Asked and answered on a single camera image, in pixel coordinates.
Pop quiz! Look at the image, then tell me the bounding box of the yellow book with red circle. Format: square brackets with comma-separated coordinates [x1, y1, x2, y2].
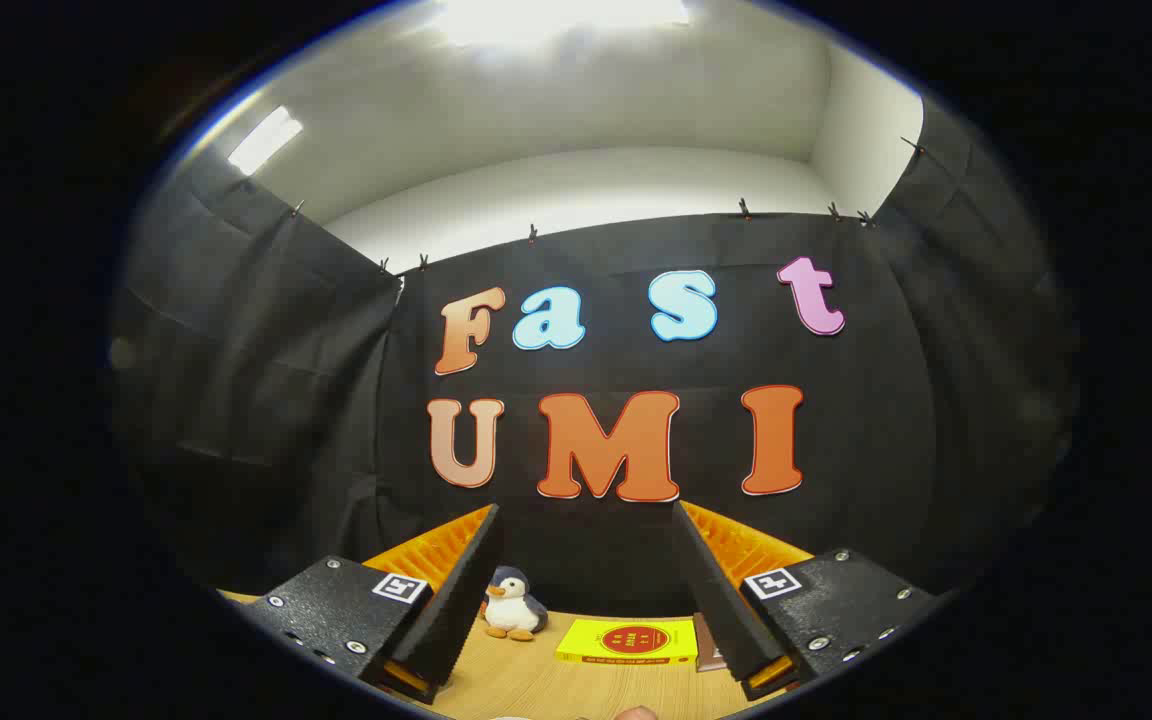
[555, 617, 699, 667]

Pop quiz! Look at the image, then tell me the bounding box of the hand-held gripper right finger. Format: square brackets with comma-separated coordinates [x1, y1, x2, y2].
[671, 500, 940, 701]

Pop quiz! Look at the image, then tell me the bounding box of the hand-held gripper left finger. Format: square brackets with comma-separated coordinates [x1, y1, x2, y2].
[234, 503, 512, 706]

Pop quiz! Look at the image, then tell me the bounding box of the penguin plush toy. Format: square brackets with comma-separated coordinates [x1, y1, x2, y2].
[481, 566, 549, 642]

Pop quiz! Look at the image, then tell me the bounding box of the ceiling light panel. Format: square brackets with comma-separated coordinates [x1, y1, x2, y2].
[431, 0, 692, 49]
[226, 105, 305, 178]

